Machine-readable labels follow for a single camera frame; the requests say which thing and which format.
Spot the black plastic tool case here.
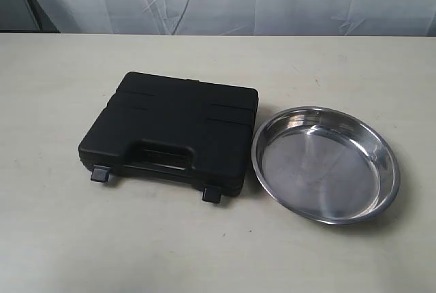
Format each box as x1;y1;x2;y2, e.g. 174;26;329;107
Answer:
78;72;259;204

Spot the round stainless steel tray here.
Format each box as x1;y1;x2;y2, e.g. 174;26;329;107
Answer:
251;106;401;226

